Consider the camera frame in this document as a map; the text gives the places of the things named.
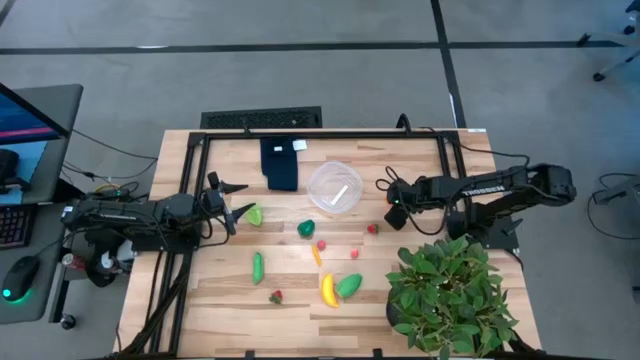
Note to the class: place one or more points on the black keyboard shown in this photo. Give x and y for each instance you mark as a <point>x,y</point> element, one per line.
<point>15,227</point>

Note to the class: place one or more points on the desk computer monitor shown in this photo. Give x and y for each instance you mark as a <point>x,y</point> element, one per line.
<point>22,122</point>

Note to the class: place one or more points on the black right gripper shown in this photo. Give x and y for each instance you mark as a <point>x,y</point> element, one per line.
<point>400,192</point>

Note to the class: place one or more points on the black computer mouse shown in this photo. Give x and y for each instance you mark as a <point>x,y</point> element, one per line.
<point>20,275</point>

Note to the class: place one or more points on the black arched bracket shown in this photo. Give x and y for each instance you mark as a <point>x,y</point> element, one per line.
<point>404,117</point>

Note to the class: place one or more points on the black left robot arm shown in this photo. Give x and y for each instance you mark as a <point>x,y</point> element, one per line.
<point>125,215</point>

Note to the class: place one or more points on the green toy pea pod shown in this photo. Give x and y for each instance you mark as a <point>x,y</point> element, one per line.
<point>257,268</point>

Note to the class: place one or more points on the grey chair base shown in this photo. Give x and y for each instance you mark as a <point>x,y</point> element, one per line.
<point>598,76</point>

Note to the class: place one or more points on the pink crinkled ball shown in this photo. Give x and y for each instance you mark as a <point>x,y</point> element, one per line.
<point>354,253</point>
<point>321,245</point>

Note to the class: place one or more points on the red soda can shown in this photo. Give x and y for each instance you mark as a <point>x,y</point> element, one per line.
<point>74,261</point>

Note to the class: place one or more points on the light green toy produce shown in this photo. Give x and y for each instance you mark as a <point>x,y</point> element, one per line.
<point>256,217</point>

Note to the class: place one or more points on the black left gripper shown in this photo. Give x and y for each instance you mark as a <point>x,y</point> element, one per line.
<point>216,202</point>

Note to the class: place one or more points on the black floor mat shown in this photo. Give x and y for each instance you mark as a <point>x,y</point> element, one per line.
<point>260,118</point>

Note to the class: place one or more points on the green toy mango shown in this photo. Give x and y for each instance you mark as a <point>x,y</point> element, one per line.
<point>349,286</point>

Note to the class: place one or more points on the dark navy folded cloth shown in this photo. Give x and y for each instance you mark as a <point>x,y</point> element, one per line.
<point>280,165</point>

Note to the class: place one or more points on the green leafy plant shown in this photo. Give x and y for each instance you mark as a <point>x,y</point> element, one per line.
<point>450,295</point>

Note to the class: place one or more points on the clear plastic tupperware container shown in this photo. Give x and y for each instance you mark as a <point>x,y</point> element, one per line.
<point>322,185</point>

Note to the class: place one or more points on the black plant pot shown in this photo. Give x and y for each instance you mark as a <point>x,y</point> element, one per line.
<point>391,316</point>

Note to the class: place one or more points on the dark green toy pepper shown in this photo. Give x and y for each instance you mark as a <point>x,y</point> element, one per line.
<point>306,228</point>

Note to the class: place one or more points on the yellow toy banana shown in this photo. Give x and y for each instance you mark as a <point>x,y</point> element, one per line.
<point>328,292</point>

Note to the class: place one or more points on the orange yellow toy carrot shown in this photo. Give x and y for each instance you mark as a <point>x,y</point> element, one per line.
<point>316,255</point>

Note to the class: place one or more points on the white paper tag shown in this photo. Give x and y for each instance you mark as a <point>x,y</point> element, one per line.
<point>299,145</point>

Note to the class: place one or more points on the grey floor power strip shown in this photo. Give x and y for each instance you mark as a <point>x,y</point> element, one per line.
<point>617,192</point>

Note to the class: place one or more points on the red toy strawberry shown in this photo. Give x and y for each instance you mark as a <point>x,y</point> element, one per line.
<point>276,297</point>
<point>372,229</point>

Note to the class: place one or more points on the grey desk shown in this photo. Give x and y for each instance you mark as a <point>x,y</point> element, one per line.
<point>45,235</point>

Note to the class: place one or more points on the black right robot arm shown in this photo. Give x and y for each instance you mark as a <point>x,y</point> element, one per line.
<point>500,187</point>

